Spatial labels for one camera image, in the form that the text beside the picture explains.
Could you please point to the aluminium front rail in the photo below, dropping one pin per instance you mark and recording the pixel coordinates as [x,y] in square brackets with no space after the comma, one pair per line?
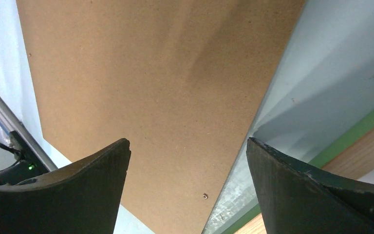
[9,122]

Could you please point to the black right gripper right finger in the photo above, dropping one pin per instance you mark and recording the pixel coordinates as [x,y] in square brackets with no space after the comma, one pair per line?
[298,198]

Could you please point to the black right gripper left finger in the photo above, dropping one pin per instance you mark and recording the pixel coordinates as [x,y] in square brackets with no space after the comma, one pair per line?
[80,198]

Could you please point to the brown cardboard backing board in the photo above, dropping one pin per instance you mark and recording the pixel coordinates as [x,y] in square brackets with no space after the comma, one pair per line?
[180,79]

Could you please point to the wooden picture frame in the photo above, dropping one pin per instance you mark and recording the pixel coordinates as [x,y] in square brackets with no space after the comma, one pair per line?
[352,154]

